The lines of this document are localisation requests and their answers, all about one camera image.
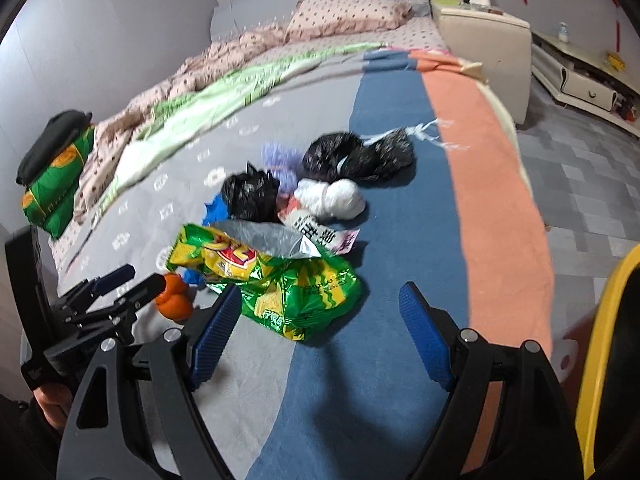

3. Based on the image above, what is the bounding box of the orange mandarin fruit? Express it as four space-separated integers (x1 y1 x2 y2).
154 273 194 323

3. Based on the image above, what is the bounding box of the green yellow chip bag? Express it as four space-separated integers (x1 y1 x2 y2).
166 220 362 341

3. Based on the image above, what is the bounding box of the blue rubber glove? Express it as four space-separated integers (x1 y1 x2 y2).
182 194 230 287

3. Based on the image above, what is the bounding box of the white pink snack wrapper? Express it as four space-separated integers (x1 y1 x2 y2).
278 197 360 255

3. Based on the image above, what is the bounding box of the black plastic bag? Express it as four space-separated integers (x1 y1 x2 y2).
302 128 416 184
220 162 280 223

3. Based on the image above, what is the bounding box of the yellow trash bin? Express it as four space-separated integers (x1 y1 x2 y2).
575 247 639 479

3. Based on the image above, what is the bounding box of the left hand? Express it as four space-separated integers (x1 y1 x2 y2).
34 384 73 430

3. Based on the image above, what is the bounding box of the grey flower pattern blanket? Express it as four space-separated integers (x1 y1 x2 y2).
49 44 557 480

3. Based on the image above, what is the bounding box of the green orange folded quilt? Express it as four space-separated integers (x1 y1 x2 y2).
22 126 94 240

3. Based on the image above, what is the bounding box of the white crumpled tissue ball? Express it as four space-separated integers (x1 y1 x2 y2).
294 179 366 220

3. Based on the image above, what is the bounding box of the black cushion on quilt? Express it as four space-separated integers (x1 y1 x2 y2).
15 110 92 186

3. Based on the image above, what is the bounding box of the green floral quilt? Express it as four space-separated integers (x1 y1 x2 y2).
91 42 382 226

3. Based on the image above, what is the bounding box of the pink dotted duvet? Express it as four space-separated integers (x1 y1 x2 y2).
73 24 285 224

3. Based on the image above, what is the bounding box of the white tv stand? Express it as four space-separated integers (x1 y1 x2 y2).
532 32 639 138

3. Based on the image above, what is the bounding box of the beige bedside cabinet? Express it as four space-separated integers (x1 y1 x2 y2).
433 4 532 125

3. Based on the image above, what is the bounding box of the yellow toy on stand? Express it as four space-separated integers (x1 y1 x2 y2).
605 51 626 72

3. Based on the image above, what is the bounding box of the small white bottle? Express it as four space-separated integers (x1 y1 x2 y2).
558 22 570 44

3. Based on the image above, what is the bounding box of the pink dotted pillow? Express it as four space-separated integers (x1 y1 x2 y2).
286 0 411 42

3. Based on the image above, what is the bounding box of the red chinese knot right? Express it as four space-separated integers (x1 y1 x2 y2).
615 18 622 53

